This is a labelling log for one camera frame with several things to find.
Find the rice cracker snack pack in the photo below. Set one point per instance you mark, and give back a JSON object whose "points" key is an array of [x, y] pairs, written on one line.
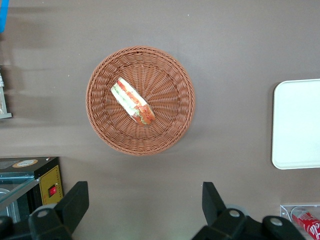
{"points": [[1, 79]]}

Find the triangle sandwich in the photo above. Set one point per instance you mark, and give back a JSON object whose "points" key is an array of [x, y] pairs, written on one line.
{"points": [[132, 101]]}

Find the round brown wicker basket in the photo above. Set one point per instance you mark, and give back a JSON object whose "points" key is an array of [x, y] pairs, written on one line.
{"points": [[165, 82]]}

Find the grey tray with snacks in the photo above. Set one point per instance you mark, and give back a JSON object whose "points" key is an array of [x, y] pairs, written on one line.
{"points": [[6, 115]]}

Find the red cola bottle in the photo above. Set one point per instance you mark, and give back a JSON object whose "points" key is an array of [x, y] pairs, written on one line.
{"points": [[307, 222]]}

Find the black glass food warmer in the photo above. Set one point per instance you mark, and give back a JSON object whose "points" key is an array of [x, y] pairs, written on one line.
{"points": [[22, 175]]}

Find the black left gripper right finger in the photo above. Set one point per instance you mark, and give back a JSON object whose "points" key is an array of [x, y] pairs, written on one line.
{"points": [[216, 207]]}

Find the cream rectangular tray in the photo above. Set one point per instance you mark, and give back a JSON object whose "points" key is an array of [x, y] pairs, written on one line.
{"points": [[297, 125]]}

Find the clear acrylic bottle rack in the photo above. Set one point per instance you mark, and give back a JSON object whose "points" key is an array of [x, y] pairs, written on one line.
{"points": [[286, 212]]}

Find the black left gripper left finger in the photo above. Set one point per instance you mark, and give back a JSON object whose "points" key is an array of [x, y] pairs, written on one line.
{"points": [[72, 202]]}

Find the blue plastic object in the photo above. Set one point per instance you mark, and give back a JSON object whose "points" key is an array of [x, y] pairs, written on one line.
{"points": [[3, 15]]}

